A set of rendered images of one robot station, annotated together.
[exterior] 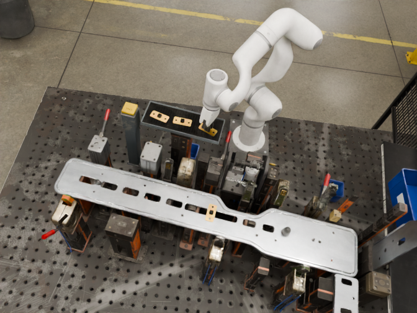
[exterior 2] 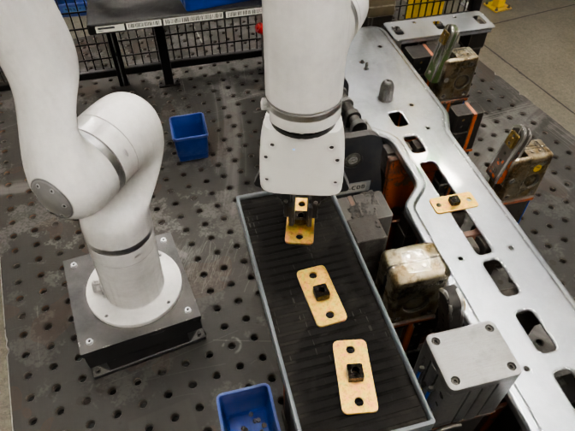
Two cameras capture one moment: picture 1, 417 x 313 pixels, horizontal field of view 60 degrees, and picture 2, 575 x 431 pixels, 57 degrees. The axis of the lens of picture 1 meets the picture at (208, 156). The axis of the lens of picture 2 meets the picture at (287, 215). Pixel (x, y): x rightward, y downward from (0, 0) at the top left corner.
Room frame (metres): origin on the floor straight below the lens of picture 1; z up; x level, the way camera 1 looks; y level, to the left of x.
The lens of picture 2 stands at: (1.19, 0.48, 1.70)
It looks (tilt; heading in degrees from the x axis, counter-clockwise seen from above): 48 degrees down; 252
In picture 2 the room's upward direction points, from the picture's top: straight up
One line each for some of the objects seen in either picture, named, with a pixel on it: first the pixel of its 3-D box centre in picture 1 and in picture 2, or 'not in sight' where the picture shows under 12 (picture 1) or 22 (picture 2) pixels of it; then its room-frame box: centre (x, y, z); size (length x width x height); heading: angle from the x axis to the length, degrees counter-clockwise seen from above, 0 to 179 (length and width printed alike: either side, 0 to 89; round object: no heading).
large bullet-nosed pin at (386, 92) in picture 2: (286, 231); (386, 91); (0.66, -0.40, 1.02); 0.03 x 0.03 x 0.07
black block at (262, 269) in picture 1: (256, 276); (452, 156); (0.50, -0.32, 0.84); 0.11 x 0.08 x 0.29; 176
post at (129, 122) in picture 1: (133, 138); not in sight; (1.05, 0.40, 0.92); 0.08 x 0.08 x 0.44; 86
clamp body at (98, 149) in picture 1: (103, 163); not in sight; (0.89, 0.52, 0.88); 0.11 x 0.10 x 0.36; 176
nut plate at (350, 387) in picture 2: (159, 115); (354, 373); (1.04, 0.26, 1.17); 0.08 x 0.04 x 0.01; 76
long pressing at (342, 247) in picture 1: (206, 213); (461, 211); (0.68, -0.04, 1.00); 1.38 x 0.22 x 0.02; 86
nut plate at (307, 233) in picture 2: (208, 128); (300, 218); (1.02, 0.03, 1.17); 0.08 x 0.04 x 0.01; 68
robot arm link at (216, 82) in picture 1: (216, 88); (306, 32); (1.02, 0.02, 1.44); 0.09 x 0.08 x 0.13; 48
